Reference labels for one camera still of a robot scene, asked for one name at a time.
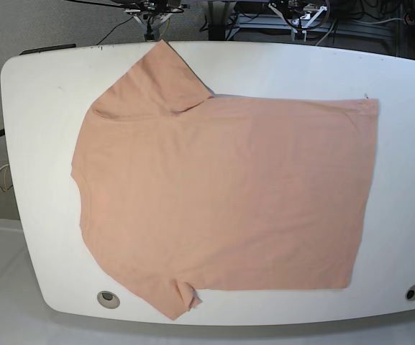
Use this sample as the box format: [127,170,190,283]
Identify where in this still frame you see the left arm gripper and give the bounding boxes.
[268,0,331,41]

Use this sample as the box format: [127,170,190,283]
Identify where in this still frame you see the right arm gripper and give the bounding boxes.
[122,0,188,40]

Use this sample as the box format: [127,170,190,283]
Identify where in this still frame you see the peach pink T-shirt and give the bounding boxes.
[71,42,378,319]

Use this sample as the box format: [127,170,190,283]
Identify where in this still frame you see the black bar behind table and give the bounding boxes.
[19,44,77,55]

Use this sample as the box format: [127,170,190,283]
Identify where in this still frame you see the left round table grommet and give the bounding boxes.
[97,291,120,309]

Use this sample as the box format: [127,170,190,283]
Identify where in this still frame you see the round table grommet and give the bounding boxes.
[97,291,120,309]
[406,285,415,301]

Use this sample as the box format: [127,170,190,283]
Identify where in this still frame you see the right round table grommet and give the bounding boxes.
[406,285,415,301]

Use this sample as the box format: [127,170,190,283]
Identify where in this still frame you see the yellow cable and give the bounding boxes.
[150,10,172,43]

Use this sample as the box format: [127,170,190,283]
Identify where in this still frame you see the aluminium frame rail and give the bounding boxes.
[234,14,403,40]

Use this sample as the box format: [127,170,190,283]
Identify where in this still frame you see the black table leg post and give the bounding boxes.
[202,1,236,41]

